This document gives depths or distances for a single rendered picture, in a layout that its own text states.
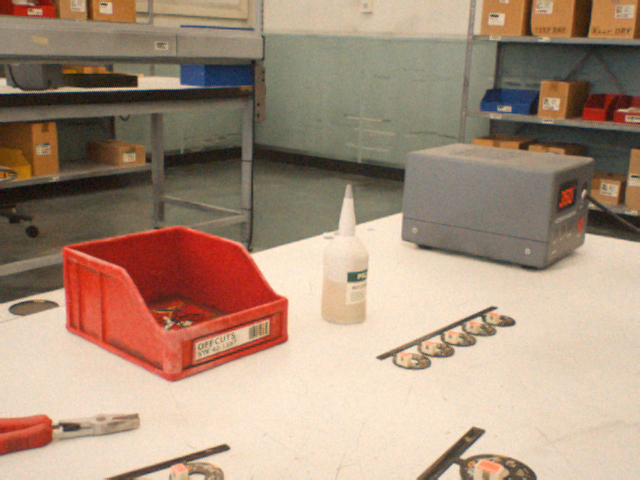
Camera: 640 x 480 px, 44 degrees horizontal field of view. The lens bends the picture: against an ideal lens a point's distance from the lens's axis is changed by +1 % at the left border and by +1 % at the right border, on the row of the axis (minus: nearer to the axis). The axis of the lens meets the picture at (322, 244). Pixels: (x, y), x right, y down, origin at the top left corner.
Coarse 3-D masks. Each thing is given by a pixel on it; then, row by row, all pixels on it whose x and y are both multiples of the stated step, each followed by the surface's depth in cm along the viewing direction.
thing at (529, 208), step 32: (416, 160) 76; (448, 160) 74; (480, 160) 73; (512, 160) 74; (544, 160) 75; (576, 160) 75; (416, 192) 77; (448, 192) 75; (480, 192) 73; (512, 192) 71; (544, 192) 70; (576, 192) 75; (416, 224) 78; (448, 224) 76; (480, 224) 74; (512, 224) 72; (544, 224) 70; (576, 224) 76; (512, 256) 72; (544, 256) 71
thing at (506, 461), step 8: (472, 456) 27; (480, 456) 27; (488, 456) 27; (496, 456) 27; (504, 456) 27; (464, 464) 26; (504, 464) 26; (512, 464) 26; (520, 464) 27; (464, 472) 26; (472, 472) 26; (512, 472) 26; (520, 472) 26; (528, 472) 26
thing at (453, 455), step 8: (472, 432) 29; (480, 432) 29; (464, 440) 28; (472, 440) 28; (448, 448) 27; (456, 448) 27; (464, 448) 27; (440, 456) 27; (448, 456) 27; (456, 456) 27; (432, 464) 26; (440, 464) 26; (448, 464) 26; (456, 464) 27; (424, 472) 26; (432, 472) 26; (440, 472) 26
